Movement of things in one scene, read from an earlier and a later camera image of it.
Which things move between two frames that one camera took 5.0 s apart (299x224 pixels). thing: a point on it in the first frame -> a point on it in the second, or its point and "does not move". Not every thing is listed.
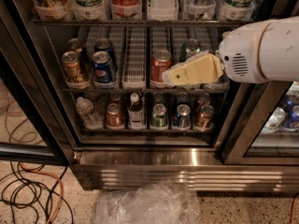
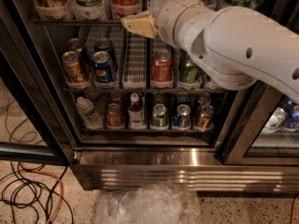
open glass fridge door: [34, 119] does not move
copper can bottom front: [114, 118] does not move
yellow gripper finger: [205, 68] -> [142, 24]
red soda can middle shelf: [162, 61] does not move
